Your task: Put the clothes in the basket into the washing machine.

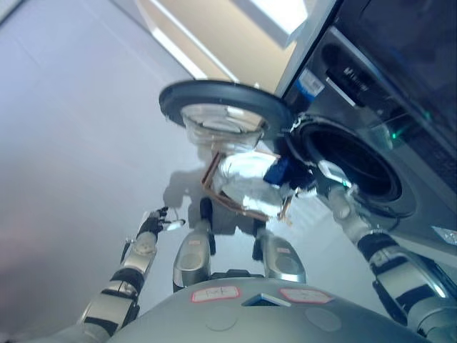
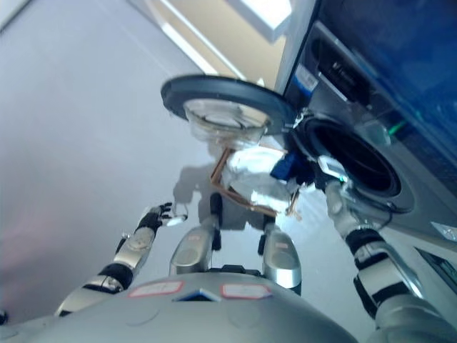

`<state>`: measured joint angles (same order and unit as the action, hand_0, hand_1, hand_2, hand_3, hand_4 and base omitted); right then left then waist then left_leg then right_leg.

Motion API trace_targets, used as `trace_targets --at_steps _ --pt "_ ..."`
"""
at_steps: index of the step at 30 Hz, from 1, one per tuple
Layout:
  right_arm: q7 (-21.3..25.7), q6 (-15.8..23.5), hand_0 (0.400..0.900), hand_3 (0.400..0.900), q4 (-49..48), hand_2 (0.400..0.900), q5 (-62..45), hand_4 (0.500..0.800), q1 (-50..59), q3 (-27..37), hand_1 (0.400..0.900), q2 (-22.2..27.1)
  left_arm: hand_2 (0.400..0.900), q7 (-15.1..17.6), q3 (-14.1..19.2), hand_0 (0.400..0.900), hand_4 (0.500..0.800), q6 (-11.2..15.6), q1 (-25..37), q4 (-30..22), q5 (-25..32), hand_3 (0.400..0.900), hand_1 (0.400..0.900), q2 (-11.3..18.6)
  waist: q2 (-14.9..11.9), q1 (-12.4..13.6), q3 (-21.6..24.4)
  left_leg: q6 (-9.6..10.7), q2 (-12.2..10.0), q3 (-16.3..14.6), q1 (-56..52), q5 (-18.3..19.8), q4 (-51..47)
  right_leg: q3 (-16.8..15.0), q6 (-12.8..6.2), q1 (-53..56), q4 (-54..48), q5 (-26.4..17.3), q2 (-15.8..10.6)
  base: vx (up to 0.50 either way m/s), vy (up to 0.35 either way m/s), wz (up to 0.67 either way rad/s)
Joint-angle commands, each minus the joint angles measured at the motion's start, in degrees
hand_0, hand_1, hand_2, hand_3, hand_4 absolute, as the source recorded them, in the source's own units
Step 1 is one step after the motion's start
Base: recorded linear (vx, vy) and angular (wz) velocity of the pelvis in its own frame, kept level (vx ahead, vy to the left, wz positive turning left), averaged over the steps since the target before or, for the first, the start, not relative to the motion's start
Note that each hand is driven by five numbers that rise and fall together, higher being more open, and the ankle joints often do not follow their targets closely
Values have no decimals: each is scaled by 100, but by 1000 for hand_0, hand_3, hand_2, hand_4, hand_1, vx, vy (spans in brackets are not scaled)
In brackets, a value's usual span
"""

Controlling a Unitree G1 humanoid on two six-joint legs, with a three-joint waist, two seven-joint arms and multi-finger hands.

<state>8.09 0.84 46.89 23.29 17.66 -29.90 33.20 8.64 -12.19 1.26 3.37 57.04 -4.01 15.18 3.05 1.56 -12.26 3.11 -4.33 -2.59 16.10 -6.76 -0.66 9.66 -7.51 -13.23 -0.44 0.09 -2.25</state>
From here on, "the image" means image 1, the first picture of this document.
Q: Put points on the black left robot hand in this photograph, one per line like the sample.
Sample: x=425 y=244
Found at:
x=154 y=222

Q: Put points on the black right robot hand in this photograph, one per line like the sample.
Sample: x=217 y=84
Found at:
x=302 y=181

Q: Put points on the blue garment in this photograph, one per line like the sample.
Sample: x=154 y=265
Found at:
x=278 y=171

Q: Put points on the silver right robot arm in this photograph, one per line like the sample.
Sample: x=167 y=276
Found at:
x=357 y=225

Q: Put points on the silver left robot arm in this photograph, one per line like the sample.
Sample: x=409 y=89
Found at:
x=137 y=255

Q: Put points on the white clothes pile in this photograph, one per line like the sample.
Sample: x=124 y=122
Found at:
x=246 y=186

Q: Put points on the dark grey washing machine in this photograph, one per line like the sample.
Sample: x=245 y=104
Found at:
x=410 y=200

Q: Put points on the round washing machine door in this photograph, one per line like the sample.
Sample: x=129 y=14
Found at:
x=228 y=93

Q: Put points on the silver left robot leg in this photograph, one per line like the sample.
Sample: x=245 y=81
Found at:
x=191 y=253

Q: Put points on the silver robot leg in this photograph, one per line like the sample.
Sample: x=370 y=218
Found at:
x=191 y=253
x=282 y=257

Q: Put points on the silver right robot leg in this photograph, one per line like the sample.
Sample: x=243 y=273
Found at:
x=282 y=257

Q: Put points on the red bordered white sticker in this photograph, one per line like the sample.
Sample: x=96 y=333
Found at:
x=305 y=294
x=216 y=294

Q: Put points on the blue energy label sticker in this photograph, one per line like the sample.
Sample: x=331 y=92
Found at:
x=307 y=84

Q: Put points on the grey robot torso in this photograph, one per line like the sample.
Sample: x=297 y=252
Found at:
x=250 y=321

